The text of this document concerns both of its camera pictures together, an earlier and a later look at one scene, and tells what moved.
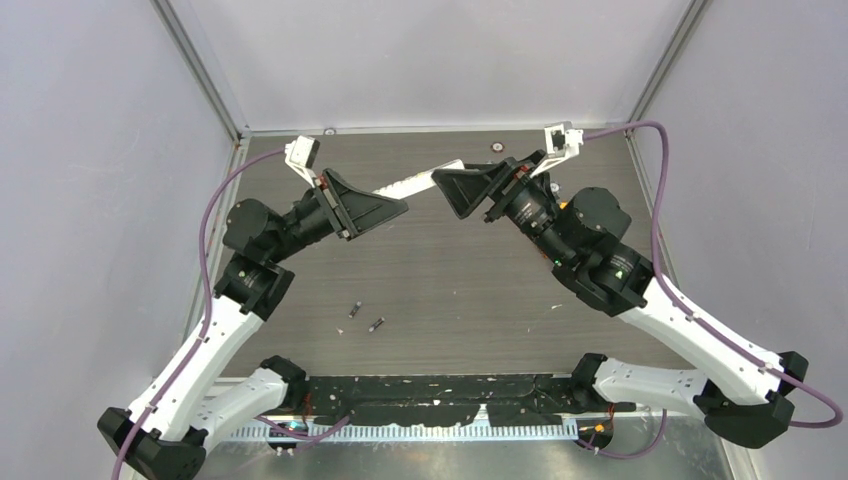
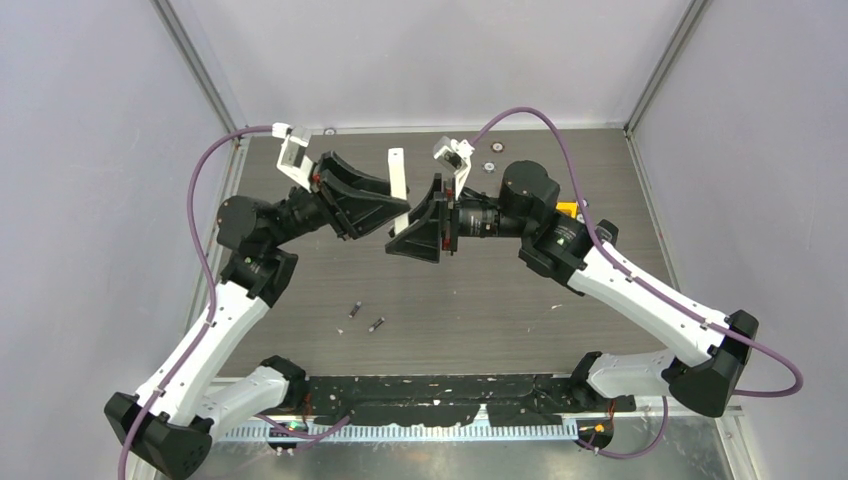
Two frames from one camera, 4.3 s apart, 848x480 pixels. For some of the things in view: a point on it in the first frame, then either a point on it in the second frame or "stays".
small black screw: [355, 309] stays
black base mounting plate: [415, 399] stays
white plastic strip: [417, 182] to [397, 182]
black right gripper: [465, 190] to [422, 239]
